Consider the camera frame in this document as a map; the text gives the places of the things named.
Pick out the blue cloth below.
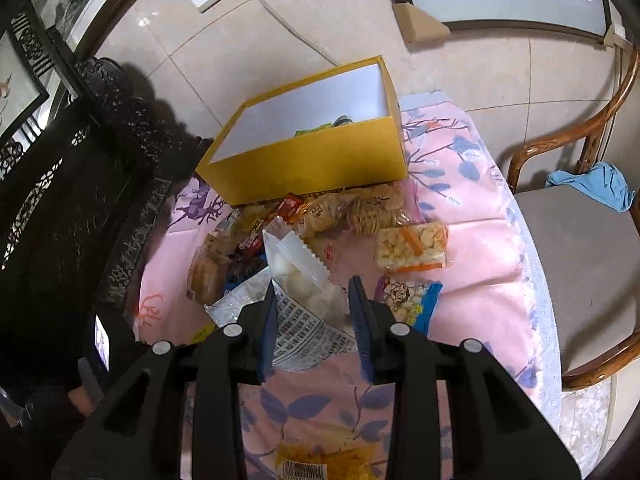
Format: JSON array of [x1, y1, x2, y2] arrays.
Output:
[[545, 162, 636, 212]]

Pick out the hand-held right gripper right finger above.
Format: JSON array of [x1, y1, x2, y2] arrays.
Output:
[[348, 276, 581, 480]]

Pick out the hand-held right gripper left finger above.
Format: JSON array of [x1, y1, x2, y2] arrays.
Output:
[[52, 282, 279, 480]]

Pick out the clear packet of white candies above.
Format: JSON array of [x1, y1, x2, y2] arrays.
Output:
[[204, 229, 359, 374]]

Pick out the large grey framed picture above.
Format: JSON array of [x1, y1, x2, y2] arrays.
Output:
[[375, 0, 614, 44]]

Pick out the yellow snack packet white label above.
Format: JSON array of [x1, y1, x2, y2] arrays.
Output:
[[275, 442, 382, 480]]

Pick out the dark carved wooden furniture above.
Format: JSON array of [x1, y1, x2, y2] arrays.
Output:
[[0, 10, 216, 313]]

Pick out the black framed bird picture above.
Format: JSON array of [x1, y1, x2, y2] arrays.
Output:
[[0, 27, 51, 137]]

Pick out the round cracker packet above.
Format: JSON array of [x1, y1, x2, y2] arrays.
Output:
[[345, 182, 427, 237]]

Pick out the dark blue snack packet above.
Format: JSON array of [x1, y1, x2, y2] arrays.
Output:
[[224, 255, 269, 292]]

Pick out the red label snack packet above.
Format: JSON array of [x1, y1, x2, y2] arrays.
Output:
[[237, 232, 267, 254]]

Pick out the small cardboard corner protector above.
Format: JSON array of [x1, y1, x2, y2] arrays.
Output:
[[602, 24, 629, 49]]

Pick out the small red snack packet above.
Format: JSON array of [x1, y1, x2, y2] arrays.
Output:
[[274, 197, 302, 219]]

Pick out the orange white snack packet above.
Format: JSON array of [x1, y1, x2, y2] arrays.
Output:
[[374, 222, 449, 274]]

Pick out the pink floral tablecloth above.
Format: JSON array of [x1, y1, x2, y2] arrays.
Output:
[[132, 92, 561, 480]]

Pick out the pale cracker packet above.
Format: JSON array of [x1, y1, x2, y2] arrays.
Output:
[[299, 194, 352, 239]]

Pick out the wooden chair with grey cushion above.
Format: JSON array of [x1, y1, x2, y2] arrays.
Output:
[[505, 45, 640, 391]]

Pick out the blue yellow snack packet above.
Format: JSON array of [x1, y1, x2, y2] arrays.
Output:
[[374, 275, 444, 336]]

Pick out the yellow cardboard box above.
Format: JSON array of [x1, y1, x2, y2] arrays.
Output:
[[195, 55, 410, 207]]

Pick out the brown bread packet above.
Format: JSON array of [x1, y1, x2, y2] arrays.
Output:
[[187, 232, 236, 304]]

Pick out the green snack packet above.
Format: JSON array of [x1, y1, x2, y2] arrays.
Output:
[[294, 122, 342, 137]]

